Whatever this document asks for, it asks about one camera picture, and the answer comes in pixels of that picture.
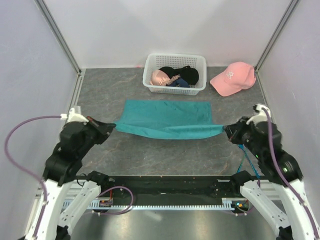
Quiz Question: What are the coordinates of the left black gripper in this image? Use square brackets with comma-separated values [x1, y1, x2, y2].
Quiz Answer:
[77, 115, 116, 157]

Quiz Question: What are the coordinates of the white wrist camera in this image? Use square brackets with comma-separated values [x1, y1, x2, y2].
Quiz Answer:
[246, 103, 271, 125]
[60, 105, 89, 124]

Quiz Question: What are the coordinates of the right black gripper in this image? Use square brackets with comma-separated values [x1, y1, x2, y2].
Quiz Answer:
[222, 115, 265, 159]

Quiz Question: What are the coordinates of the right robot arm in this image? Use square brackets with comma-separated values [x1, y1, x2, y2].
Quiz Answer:
[223, 115, 320, 240]

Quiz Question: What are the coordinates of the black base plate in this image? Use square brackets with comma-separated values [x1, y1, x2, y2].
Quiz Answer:
[79, 174, 261, 201]

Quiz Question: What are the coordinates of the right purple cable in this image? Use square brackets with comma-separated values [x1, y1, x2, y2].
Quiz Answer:
[234, 109, 320, 240]

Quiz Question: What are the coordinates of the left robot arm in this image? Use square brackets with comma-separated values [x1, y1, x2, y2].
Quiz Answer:
[23, 117, 116, 240]

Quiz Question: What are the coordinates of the black garment in basket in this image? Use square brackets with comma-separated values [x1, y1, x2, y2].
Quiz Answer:
[159, 65, 200, 86]

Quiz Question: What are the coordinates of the pink baseball cap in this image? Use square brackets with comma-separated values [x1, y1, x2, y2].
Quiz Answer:
[209, 61, 256, 97]

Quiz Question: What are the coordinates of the navy blue garment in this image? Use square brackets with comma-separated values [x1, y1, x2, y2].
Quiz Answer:
[166, 78, 190, 88]

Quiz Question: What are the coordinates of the teal satin napkin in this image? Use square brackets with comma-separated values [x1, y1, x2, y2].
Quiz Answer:
[115, 99, 223, 140]

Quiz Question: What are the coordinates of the white plastic basket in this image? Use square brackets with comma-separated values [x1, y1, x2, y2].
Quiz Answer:
[142, 53, 207, 96]

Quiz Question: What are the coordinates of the light blue cable duct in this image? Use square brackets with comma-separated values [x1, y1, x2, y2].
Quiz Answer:
[46, 197, 248, 210]

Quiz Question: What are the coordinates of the purple cable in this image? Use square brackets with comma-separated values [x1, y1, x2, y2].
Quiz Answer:
[234, 109, 320, 240]
[4, 114, 137, 240]

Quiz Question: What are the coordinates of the peach satin garment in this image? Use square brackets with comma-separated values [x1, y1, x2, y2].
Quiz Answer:
[149, 69, 173, 87]

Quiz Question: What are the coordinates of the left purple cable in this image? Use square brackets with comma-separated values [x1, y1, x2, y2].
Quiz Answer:
[4, 114, 137, 240]

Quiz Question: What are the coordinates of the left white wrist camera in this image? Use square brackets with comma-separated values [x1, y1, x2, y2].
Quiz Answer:
[60, 105, 89, 124]

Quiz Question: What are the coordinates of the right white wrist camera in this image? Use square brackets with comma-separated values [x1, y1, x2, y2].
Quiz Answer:
[246, 103, 271, 125]

